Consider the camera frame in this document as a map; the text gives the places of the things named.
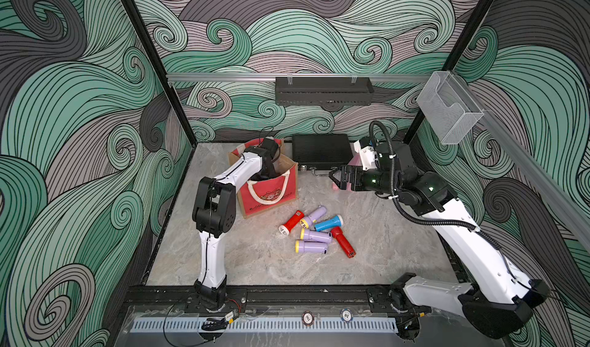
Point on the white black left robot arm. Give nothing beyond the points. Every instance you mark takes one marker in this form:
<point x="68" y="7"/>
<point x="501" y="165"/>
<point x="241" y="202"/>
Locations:
<point x="215" y="212"/>

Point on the purple flashlight middle row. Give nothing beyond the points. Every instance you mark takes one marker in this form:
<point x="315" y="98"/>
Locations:
<point x="315" y="236"/>

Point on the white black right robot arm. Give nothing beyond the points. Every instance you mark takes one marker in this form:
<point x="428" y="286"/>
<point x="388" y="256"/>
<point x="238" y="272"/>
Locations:
<point x="499" y="301"/>

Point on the clear plastic wall bin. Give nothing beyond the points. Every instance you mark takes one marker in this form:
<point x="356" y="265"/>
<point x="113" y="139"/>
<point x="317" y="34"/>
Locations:
<point x="449" y="106"/>

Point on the aluminium rail wall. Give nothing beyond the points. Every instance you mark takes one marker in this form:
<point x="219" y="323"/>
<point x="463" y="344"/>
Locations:
<point x="507" y="125"/>
<point x="270" y="77"/>

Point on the white slotted cable duct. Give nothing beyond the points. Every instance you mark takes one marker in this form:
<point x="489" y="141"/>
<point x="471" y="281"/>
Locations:
<point x="268" y="325"/>

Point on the pink metronome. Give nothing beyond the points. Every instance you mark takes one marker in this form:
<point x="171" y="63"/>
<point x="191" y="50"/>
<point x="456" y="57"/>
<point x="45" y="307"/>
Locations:
<point x="356" y="160"/>

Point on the black front mounting rail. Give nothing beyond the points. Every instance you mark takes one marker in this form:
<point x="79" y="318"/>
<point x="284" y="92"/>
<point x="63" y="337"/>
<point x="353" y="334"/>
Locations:
<point x="382" y="296"/>

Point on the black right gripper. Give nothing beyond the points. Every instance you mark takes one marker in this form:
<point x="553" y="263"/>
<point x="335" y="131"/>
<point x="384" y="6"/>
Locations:
<point x="356" y="171"/>

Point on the aluminium rail right wall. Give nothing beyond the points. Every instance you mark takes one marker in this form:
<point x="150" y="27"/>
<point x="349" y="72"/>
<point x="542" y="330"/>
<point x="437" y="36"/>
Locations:
<point x="507" y="125"/>

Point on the blue flashlight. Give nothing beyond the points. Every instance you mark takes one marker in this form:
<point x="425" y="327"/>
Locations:
<point x="329" y="224"/>

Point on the red flashlight white head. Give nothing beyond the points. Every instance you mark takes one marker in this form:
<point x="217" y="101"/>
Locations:
<point x="294" y="221"/>

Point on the aluminium rail back wall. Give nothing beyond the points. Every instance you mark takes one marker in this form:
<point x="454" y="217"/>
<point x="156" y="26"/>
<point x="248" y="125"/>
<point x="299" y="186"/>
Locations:
<point x="270" y="77"/>

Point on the purple flashlight row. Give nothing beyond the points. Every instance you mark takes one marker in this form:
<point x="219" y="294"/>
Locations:
<point x="315" y="236"/>
<point x="302" y="246"/>

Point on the purple flashlight lower row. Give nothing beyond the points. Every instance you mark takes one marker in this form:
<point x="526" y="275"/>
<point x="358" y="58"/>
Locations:
<point x="302" y="246"/>

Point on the purple flashlight centre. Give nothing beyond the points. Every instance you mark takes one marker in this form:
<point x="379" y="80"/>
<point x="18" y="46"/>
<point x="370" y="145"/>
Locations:
<point x="308" y="220"/>

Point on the black hard carry case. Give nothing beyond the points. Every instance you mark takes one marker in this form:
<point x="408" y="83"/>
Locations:
<point x="321" y="152"/>

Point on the black wall-mounted shelf tray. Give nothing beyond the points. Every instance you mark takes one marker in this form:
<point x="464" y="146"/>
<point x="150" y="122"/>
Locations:
<point x="323" y="91"/>

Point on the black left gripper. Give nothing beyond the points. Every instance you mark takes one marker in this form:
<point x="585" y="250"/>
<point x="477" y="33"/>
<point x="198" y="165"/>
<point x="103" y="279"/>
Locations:
<point x="272" y="171"/>

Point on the red canvas tote bag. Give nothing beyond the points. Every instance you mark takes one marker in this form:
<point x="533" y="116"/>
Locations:
<point x="260" y="196"/>

